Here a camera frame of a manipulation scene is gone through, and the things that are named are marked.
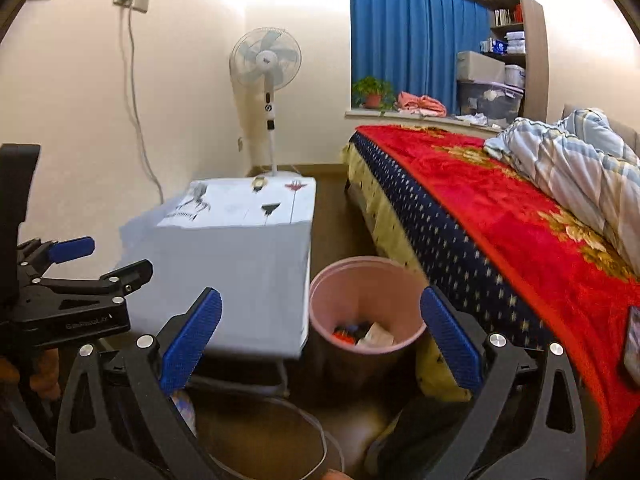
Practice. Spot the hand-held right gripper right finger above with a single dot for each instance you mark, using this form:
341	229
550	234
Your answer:
450	342

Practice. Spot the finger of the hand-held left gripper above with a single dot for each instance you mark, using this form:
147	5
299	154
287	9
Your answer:
72	249
100	285

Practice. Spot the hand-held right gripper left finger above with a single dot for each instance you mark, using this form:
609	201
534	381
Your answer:
192	342

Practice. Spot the white paper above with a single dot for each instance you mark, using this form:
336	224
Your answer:
378	334

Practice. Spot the orange plastic bag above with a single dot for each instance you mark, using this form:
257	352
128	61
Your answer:
343	336

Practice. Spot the pink waste bin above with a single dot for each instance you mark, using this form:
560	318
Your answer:
350	285

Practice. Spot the person's left hand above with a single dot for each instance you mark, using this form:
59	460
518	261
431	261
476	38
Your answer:
47	375

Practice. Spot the bed with red star blanket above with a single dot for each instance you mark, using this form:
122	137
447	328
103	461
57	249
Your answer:
500	220

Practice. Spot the white printed sheet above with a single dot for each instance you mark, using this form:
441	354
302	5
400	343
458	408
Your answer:
235	205

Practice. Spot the striped blue quilt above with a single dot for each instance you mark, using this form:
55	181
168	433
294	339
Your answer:
565	160

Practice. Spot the white cloth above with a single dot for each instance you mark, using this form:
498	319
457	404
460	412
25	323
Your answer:
471	119

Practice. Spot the pink folded cloth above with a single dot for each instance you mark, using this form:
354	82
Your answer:
420	104

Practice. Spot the clear storage bin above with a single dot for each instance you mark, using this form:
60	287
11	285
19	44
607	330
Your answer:
487	104

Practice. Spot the grey bed headboard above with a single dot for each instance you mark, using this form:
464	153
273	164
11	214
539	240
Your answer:
567	112

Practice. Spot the potted green plant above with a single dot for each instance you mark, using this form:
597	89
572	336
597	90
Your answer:
372	89

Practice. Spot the white standing fan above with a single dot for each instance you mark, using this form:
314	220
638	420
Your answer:
265	57

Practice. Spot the white lidded container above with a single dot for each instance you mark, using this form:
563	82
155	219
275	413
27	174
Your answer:
515	76

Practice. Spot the grey storage box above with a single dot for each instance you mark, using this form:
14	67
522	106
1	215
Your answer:
480	66

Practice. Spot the wooden bookshelf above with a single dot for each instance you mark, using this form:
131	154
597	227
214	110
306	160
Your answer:
534	60

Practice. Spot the blue packet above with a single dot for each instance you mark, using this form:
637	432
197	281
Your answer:
494	46

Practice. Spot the white boxes on shelf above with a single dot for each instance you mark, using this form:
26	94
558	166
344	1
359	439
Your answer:
516	42

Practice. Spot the blue curtain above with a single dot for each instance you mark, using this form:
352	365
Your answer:
410	30

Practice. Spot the row of books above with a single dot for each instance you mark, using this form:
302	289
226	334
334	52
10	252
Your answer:
506	15

